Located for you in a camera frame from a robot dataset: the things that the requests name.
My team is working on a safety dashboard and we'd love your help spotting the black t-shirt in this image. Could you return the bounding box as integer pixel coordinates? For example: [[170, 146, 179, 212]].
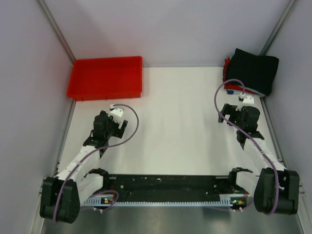
[[222, 48, 279, 97]]

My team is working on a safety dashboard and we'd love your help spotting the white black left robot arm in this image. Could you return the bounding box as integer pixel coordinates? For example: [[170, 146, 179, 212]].
[[39, 106, 128, 223]]

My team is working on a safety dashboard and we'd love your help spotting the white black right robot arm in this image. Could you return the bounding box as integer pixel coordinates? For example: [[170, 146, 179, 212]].
[[218, 103, 300, 215]]

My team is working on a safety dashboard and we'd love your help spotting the light blue folded t-shirt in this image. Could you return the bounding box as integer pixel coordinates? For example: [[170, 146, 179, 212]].
[[245, 87, 266, 97]]

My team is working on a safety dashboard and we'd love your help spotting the red folded t-shirt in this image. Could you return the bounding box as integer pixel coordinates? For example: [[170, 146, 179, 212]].
[[222, 55, 256, 95]]

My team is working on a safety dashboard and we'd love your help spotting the red plastic bin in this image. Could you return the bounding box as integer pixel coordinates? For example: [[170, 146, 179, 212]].
[[67, 56, 143, 101]]

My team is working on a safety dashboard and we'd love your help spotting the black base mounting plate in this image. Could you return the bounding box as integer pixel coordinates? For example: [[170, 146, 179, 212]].
[[101, 174, 245, 201]]

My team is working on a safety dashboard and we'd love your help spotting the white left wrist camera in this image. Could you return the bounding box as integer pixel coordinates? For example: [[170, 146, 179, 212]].
[[108, 104, 124, 125]]

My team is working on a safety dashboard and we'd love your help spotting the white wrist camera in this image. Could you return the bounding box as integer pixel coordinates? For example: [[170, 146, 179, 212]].
[[108, 104, 124, 125], [237, 94, 254, 109]]

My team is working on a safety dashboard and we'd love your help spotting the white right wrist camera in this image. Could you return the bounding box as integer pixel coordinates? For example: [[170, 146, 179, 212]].
[[237, 94, 254, 109]]

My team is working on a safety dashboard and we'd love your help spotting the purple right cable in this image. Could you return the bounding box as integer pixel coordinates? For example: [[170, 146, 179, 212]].
[[214, 79, 281, 215]]

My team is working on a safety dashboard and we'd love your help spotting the purple cable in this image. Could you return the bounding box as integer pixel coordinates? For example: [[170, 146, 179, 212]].
[[52, 104, 140, 223], [214, 79, 281, 215]]

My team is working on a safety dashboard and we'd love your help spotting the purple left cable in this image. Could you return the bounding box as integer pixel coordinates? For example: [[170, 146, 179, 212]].
[[52, 104, 140, 223]]

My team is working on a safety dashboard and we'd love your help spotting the aluminium right corner post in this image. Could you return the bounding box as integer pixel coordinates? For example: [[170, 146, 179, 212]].
[[259, 0, 299, 56]]

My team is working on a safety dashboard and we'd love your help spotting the grey slotted cable duct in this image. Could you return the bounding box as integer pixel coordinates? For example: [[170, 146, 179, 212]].
[[81, 194, 248, 209]]

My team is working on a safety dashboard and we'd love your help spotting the aluminium frame rail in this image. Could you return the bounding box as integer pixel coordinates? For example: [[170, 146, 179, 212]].
[[35, 0, 76, 64]]

